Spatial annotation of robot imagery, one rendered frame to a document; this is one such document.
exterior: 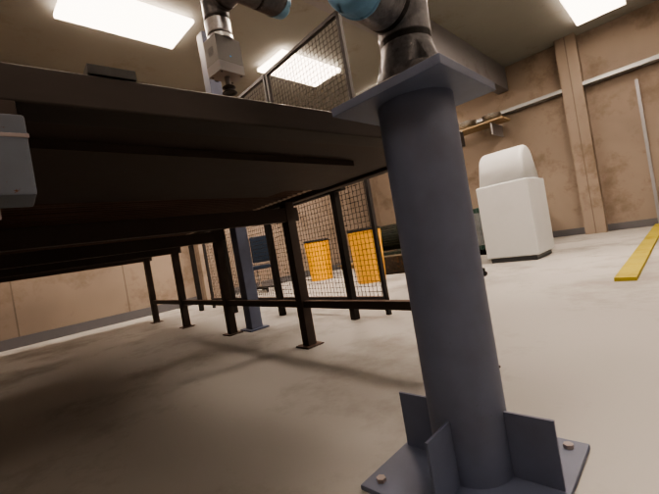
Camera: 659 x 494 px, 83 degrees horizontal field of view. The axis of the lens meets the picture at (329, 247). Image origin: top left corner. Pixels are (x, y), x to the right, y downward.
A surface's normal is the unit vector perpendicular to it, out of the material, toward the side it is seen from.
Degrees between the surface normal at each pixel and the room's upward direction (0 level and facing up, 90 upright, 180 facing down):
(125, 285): 90
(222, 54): 90
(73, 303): 90
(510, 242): 90
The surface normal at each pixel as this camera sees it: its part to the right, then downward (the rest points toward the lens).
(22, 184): 0.65, -0.11
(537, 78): -0.69, 0.12
